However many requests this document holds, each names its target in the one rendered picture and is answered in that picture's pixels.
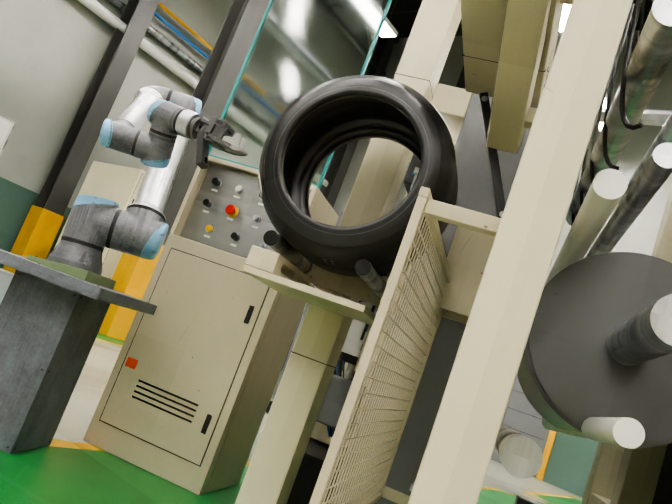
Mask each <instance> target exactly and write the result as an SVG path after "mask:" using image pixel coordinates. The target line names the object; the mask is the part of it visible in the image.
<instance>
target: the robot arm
mask: <svg viewBox="0 0 672 504"><path fill-rule="evenodd" d="M201 109H202V101H201V100H199V99H197V98H194V97H193V96H189V95H186V94H183V93H180V92H178V91H175V90H172V89H169V88H166V87H161V86H145V87H142V88H140V89H139V90H138V91H137V92H136V93H135V96H134V101H133V102H132V103H131V104H130V105H129V106H128V107H127V108H126V109H125V110H124V111H123V112H122V113H121V114H120V115H119V116H118V117H117V118H116V119H115V120H114V121H112V120H111V119H105V120H104V122H103V125H102V128H101V131H100V136H99V144H100V145H102V146H104V147H106V148H110V149H113V150H116V151H119V152H122V153H125V154H128V155H132V156H134V157H137V158H140V159H141V160H140V161H141V163H142V164H144V165H147V166H148V168H147V171H146V174H145V176H144V179H143V182H142V184H141V187H140V190H139V192H138V195H137V197H136V200H135V203H133V204H130V205H128V206H127V208H126V211H124V210H120V209H118V208H119V204H118V203H117V202H114V201H112V200H110V199H106V198H103V197H99V196H94V195H87V194H82V195H79V196H78V197H77V198H76V200H75V202H74V204H73V206H72V209H71V212H70V215H69V217H68V220H67V223H66V226H65V229H64V231H63V234H62V237H61V240H60V242H59V244H58V245H57V246H56V247H55V248H54V249H53V251H52V252H51V253H50V254H49V255H48V258H47V260H50V261H54V262H57V263H61V264H65V265H68V266H72V267H76V268H80V269H83V270H85V269H86V270H87V271H90V272H93V273H96V274H98V275H101V274H102V253H103V250H104V248H105V247H106V248H109V249H113V250H116V251H119V252H123V253H126V254H130V255H133V256H136V257H140V258H144V259H149V260H153V259H155V258H156V256H157V255H158V253H159V251H160V249H161V247H162V245H163V242H164V240H165V237H166V234H167V232H168V228H169V225H168V224H167V223H165V221H166V217H165V216H164V214H163V211H164V208H165V206H166V203H167V200H168V197H169V194H170V191H171V189H172V186H173V183H174V180H175V177H176V174H177V171H178V169H179V166H180V163H181V160H182V157H183V154H184V152H185V149H186V146H187V143H188V140H193V139H197V146H196V165H197V166H199V167H200V168H201V169H207V168H208V157H209V145H211V146H212V147H214V148H216V149H218V150H220V151H224V152H226V153H229V154H232V155H235V156H247V155H248V153H247V152H245V151H244V146H245V142H246V140H245V139H244V138H242V135H241V134H239V133H237V134H235V135H234V136H233V134H234V133H235V130H234V129H233V128H232V126H231V125H230V124H228V123H227V121H226V120H223V119H221V118H218V117H216V116H214V117H212V116H210V115H207V114H205V113H203V112H201ZM219 119H220V120H219ZM147 121H149V123H150V124H151V127H150V130H149V133H147V132H144V131H142V130H141V129H142V128H143V127H144V125H145V124H146V123H147Z"/></svg>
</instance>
